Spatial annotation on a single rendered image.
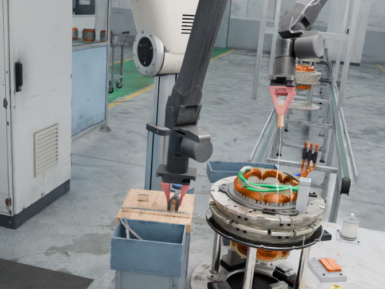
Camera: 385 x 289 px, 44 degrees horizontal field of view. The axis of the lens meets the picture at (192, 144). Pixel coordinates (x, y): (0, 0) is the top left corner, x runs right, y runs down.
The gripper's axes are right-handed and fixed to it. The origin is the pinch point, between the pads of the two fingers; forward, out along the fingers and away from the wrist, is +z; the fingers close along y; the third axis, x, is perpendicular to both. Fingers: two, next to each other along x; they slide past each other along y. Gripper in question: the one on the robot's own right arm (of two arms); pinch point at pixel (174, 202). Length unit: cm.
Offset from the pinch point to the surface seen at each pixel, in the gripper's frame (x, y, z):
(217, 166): 44.5, 11.7, 4.1
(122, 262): -18.8, -9.9, 8.4
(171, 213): -4.4, -0.4, 1.3
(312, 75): 291, 91, 2
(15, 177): 176, -117, 73
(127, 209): -4.3, -11.7, 1.4
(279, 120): 8.6, 25.8, -23.0
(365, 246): 46, 70, 30
